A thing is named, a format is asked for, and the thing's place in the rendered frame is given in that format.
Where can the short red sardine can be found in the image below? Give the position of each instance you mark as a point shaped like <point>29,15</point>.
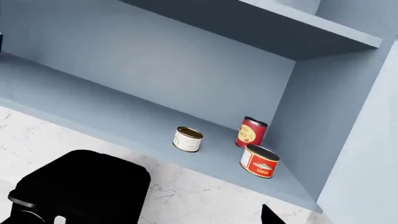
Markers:
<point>259,163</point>

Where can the dark blue object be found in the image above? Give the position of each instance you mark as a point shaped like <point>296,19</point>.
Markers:
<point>1,43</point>

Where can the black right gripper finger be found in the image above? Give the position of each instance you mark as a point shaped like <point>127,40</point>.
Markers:
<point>268,217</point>

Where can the blue-grey open cabinet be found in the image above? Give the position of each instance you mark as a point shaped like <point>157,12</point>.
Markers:
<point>186,70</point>

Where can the white can with gold lid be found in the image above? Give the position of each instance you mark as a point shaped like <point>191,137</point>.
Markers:
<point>186,140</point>

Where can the tall red can, yellow label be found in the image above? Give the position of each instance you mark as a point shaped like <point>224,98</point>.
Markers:
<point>250,134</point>

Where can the blue-grey cabinet shelf board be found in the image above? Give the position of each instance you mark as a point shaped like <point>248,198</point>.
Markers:
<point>280,25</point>

